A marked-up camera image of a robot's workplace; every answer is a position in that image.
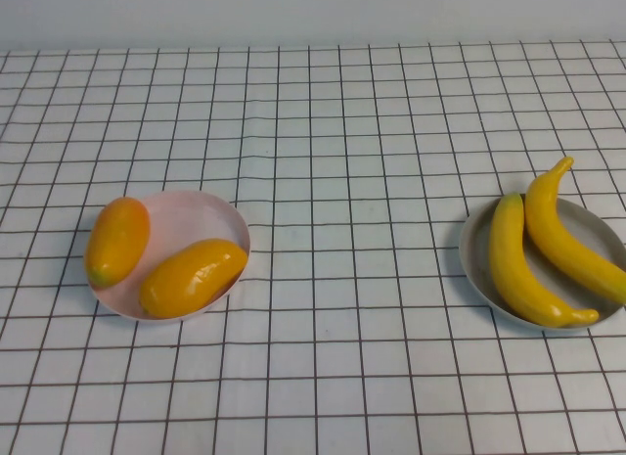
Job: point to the orange mango with green tip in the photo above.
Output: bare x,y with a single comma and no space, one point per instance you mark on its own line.
117,240

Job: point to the pink round plate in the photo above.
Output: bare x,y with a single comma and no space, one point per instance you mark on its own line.
195,215

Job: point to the white grid-pattern tablecloth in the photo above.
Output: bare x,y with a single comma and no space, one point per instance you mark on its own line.
313,107

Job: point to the grey round plate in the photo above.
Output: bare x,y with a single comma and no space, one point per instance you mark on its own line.
555,285

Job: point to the yellow banana with green tip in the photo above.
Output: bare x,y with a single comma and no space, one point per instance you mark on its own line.
552,230
508,259

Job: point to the glossy yellow-orange mango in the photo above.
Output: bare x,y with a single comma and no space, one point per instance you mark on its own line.
191,279

